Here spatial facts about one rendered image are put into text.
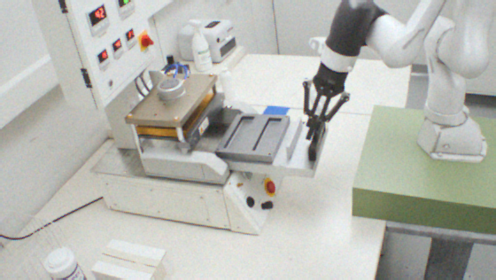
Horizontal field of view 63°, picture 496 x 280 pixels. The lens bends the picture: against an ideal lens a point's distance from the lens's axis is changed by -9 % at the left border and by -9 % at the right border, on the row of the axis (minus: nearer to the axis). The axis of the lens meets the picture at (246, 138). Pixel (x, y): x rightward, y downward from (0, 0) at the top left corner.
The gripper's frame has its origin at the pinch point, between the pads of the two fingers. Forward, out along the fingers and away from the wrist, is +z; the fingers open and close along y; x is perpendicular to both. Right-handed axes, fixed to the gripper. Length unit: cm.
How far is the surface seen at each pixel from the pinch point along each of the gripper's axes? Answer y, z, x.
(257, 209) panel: -6.6, 26.4, -11.0
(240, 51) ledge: -45, 42, 100
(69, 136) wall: -85, 47, 7
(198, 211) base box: -22.4, 30.2, -16.5
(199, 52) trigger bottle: -59, 36, 76
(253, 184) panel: -10.2, 22.8, -5.5
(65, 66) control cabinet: -67, -3, -15
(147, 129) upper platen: -43.8, 13.4, -9.4
